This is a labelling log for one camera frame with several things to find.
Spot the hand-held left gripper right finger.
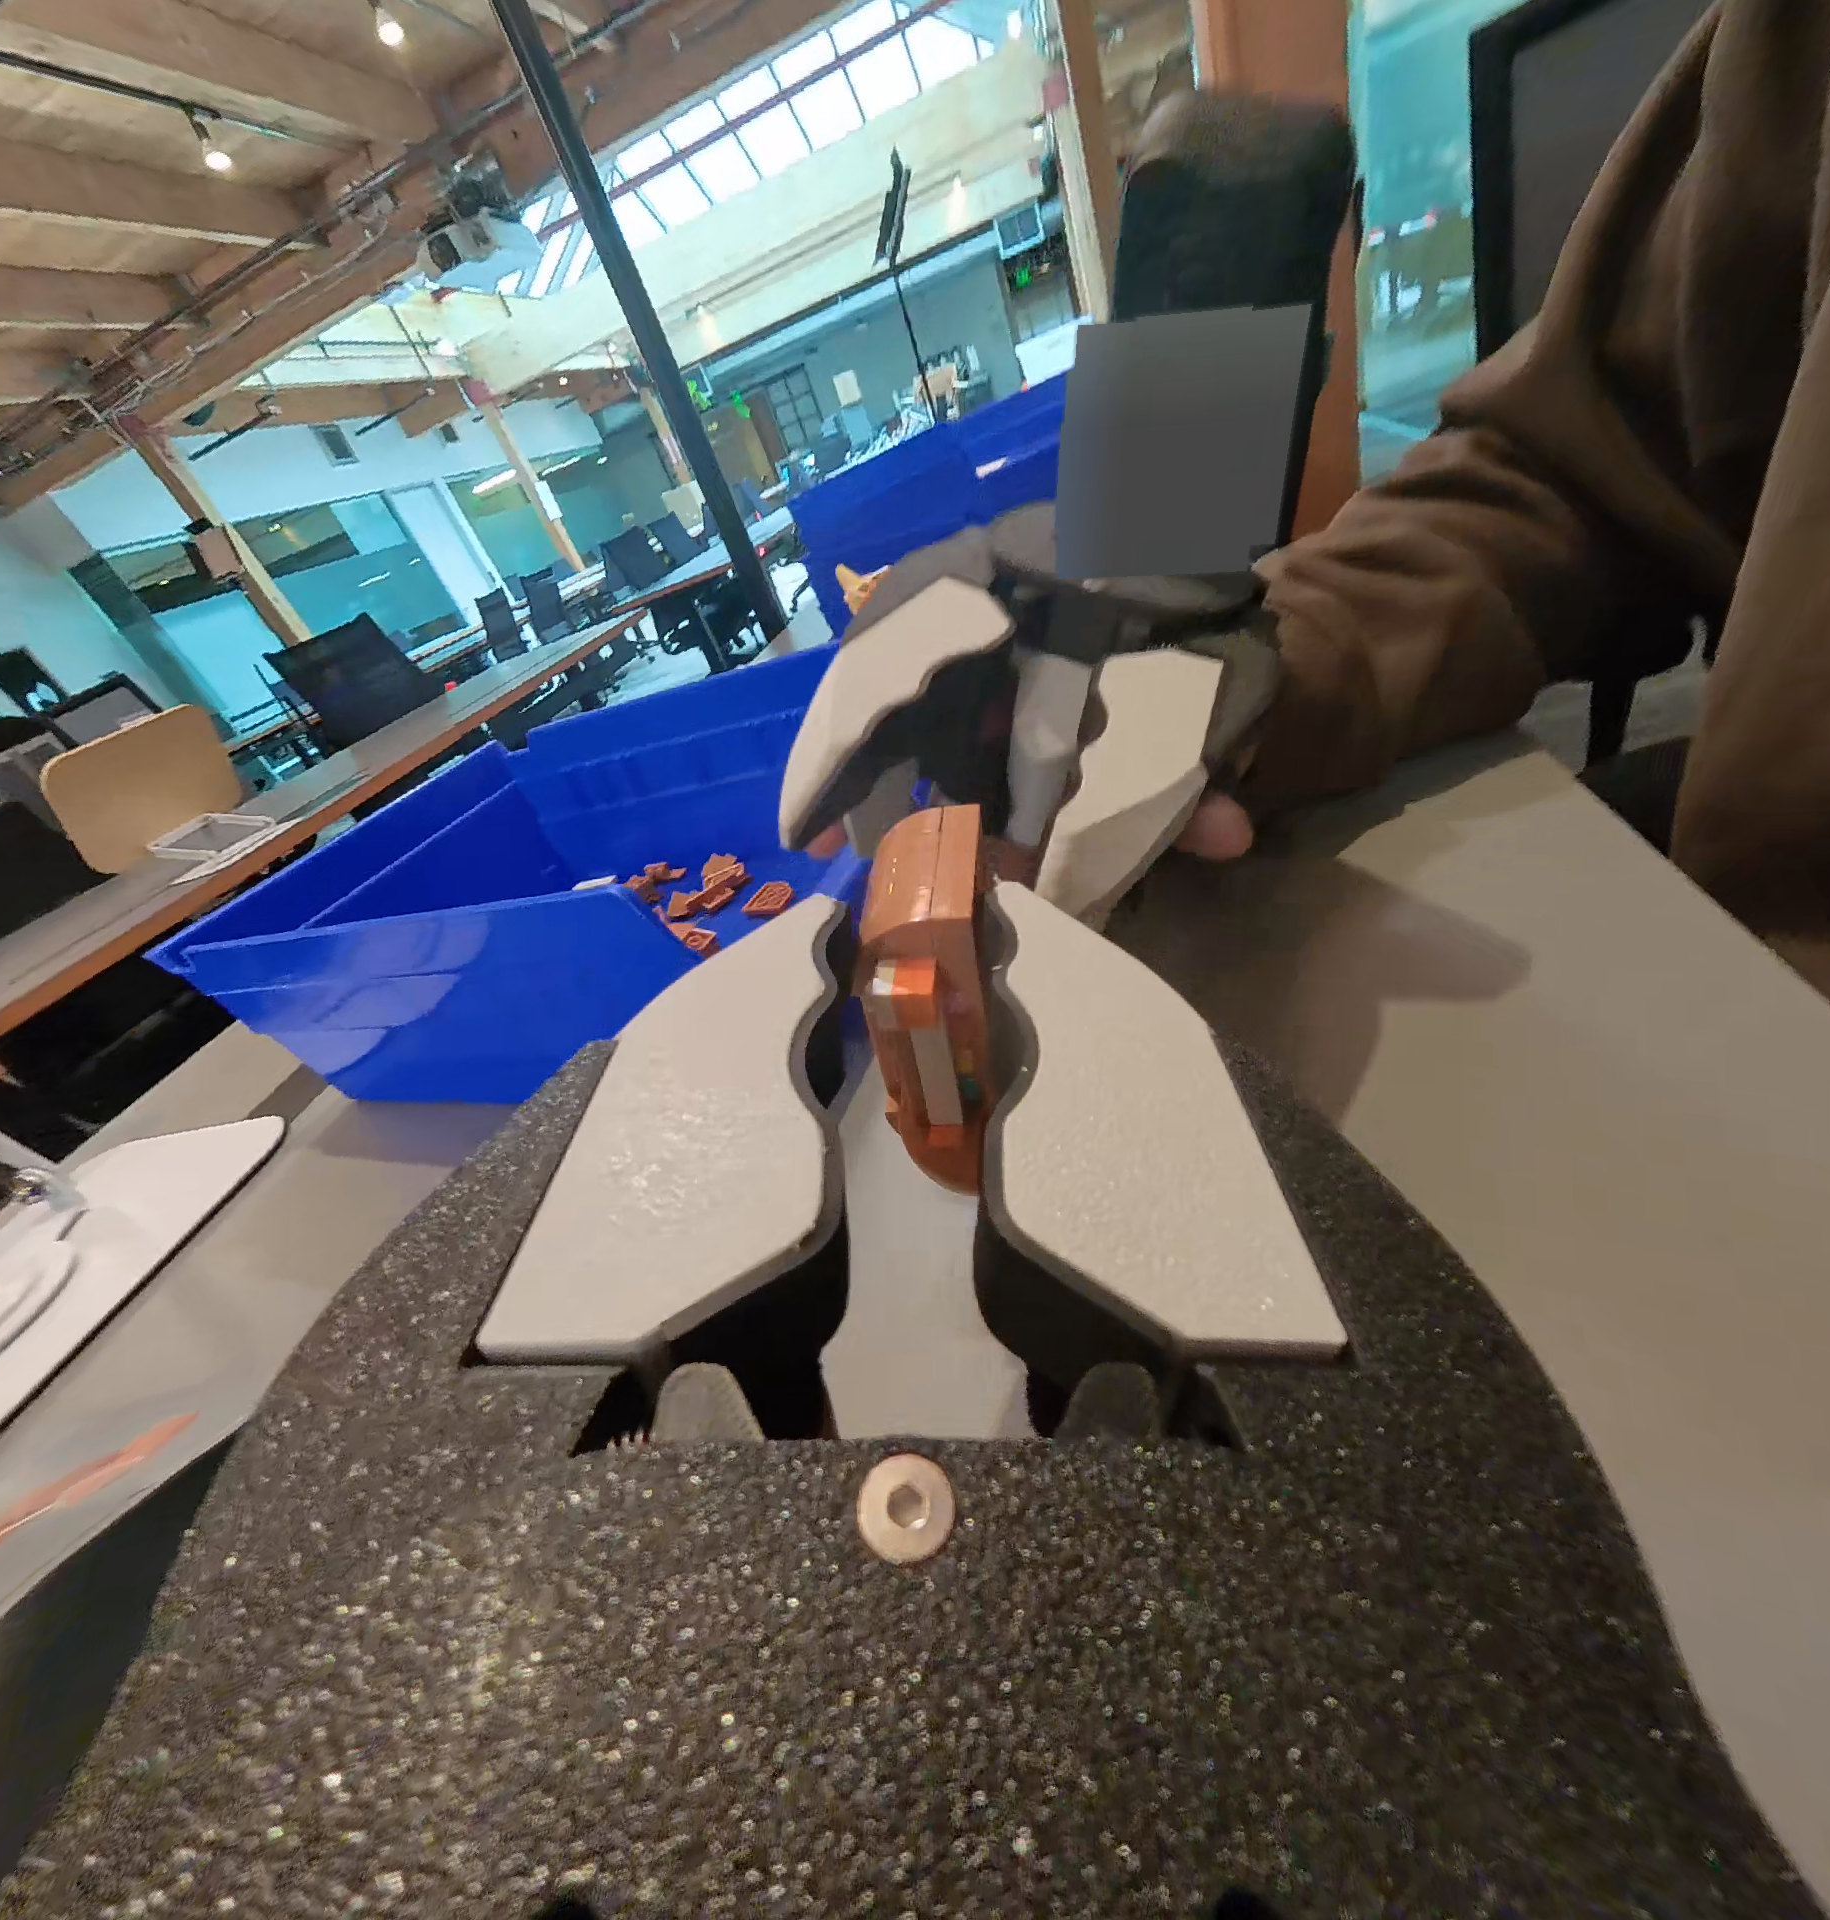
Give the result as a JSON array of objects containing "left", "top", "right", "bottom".
[{"left": 977, "top": 879, "right": 1350, "bottom": 1366}]

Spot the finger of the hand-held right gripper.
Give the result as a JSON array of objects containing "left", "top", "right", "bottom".
[
  {"left": 781, "top": 573, "right": 1018, "bottom": 860},
  {"left": 1035, "top": 649, "right": 1235, "bottom": 934}
]

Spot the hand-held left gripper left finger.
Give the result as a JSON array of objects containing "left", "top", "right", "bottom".
[{"left": 474, "top": 893, "right": 857, "bottom": 1372}]

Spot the pile of brown lego pieces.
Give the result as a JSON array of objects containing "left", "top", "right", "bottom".
[{"left": 624, "top": 844, "right": 809, "bottom": 961}]

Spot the brown lego assembly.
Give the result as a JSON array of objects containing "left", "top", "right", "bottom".
[{"left": 857, "top": 801, "right": 998, "bottom": 1196}]

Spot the blue plastic bin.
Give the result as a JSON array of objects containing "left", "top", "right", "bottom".
[{"left": 143, "top": 644, "right": 929, "bottom": 1103}]

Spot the person's right forearm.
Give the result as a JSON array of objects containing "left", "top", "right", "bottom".
[{"left": 1242, "top": 318, "right": 1734, "bottom": 824}]

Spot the lego instruction booklet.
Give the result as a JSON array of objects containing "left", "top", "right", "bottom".
[{"left": 0, "top": 1413, "right": 203, "bottom": 1625}]

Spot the stack of blue bins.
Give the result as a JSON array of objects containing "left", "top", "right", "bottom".
[{"left": 786, "top": 369, "right": 1077, "bottom": 603}]

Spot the black framed grey panel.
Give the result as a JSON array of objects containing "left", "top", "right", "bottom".
[{"left": 1467, "top": 0, "right": 1725, "bottom": 363}]

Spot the grey desk wooden edge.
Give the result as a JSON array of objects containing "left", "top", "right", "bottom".
[{"left": 0, "top": 603, "right": 649, "bottom": 1053}]

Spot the black office chair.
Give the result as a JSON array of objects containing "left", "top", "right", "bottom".
[{"left": 265, "top": 615, "right": 439, "bottom": 753}]

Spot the white lamp stand base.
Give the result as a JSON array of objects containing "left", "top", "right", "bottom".
[{"left": 0, "top": 1112, "right": 285, "bottom": 1479}]

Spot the white ceiling projector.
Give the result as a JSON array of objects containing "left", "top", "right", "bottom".
[{"left": 413, "top": 208, "right": 535, "bottom": 281}]

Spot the wooden chair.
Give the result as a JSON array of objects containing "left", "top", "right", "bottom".
[{"left": 39, "top": 700, "right": 245, "bottom": 875}]

